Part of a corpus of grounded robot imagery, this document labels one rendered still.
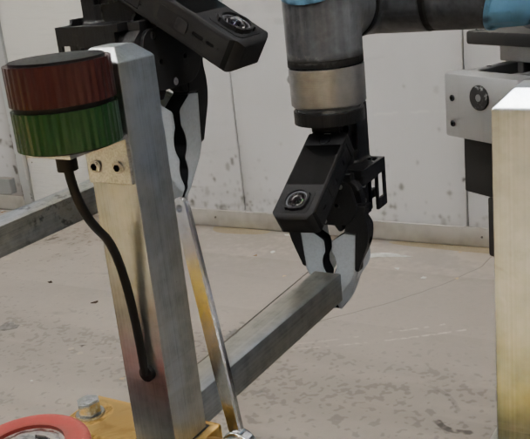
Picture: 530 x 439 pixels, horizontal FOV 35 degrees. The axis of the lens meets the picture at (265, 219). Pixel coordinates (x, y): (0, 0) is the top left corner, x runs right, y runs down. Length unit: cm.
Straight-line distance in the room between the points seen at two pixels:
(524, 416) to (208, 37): 32
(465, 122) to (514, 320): 79
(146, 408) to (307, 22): 40
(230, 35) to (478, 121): 65
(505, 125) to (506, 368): 12
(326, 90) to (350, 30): 6
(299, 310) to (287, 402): 157
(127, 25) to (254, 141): 302
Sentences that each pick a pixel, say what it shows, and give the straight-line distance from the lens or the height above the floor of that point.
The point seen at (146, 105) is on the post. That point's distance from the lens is 52.
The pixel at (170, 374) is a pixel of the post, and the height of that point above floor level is 93.
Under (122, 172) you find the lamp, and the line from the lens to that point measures 51.
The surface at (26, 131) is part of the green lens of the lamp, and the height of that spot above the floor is 110.
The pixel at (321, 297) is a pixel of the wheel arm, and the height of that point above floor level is 85.
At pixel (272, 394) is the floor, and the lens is 241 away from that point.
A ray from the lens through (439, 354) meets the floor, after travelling 257.
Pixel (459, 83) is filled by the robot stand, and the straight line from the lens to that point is 120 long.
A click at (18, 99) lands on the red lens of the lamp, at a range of 47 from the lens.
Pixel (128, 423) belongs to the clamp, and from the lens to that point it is 63.
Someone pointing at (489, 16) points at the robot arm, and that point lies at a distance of 86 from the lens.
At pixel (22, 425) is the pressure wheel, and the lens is 59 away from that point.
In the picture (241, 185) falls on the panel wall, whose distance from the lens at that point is 373.
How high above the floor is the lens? 119
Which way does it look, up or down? 18 degrees down
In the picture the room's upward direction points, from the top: 6 degrees counter-clockwise
